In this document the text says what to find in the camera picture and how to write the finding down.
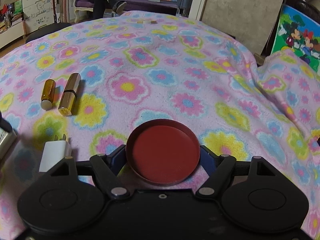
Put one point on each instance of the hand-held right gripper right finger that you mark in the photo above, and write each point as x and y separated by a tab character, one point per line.
207	160

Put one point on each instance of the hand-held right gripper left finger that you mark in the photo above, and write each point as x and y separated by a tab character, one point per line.
102	170

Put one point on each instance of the red round lid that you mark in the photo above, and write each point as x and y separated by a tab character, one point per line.
162	152

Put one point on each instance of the small amber bottle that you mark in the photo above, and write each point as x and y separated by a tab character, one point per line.
48	92

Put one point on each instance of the gold lipstick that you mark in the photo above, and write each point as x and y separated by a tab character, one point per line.
68	95

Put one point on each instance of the white charger plug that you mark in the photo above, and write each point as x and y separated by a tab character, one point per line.
56	152

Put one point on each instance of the floral fleece blanket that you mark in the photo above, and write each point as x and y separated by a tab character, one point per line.
187	80

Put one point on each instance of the dark round stool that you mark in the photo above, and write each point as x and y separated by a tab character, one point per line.
47	31

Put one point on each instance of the cluttered bookshelf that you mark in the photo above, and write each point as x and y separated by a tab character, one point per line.
11	22

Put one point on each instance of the white cartoon cabinet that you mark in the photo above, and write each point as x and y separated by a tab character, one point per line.
38	2

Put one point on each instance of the small wooden block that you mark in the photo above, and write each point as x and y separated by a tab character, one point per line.
147	22

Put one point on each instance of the cartoon mouse poster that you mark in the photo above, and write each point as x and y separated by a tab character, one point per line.
297	35

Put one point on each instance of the purple sofa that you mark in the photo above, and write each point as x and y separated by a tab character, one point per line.
145	5

